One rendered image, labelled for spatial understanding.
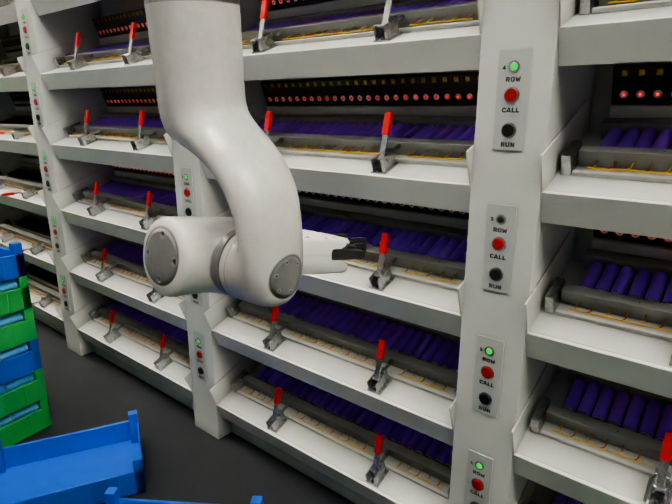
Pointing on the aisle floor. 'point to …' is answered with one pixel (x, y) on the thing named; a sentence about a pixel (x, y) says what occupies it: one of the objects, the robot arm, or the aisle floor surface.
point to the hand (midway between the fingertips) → (346, 246)
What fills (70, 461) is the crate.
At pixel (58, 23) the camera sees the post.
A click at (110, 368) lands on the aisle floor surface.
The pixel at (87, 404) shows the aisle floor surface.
